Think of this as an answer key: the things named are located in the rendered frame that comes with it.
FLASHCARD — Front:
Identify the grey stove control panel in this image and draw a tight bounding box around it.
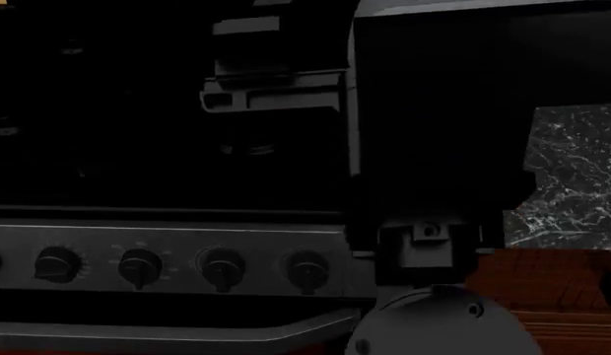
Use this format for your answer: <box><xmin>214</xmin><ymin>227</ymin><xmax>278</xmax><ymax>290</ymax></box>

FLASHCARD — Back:
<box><xmin>0</xmin><ymin>216</ymin><xmax>377</xmax><ymax>299</ymax></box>

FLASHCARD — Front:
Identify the black stove knob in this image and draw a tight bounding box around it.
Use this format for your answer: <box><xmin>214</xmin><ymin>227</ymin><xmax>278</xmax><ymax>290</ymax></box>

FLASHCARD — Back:
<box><xmin>280</xmin><ymin>249</ymin><xmax>331</xmax><ymax>296</ymax></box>
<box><xmin>194</xmin><ymin>246</ymin><xmax>246</xmax><ymax>294</ymax></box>
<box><xmin>116</xmin><ymin>248</ymin><xmax>164</xmax><ymax>291</ymax></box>
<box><xmin>33</xmin><ymin>246</ymin><xmax>83</xmax><ymax>285</ymax></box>

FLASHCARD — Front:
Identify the brown wooden cabinet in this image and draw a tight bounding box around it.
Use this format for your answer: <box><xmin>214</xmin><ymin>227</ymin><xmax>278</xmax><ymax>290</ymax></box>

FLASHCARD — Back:
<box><xmin>465</xmin><ymin>247</ymin><xmax>611</xmax><ymax>355</ymax></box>

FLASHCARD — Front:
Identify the grey oven door handle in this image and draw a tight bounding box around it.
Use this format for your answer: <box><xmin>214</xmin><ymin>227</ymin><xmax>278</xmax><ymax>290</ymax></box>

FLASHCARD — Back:
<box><xmin>0</xmin><ymin>309</ymin><xmax>362</xmax><ymax>353</ymax></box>

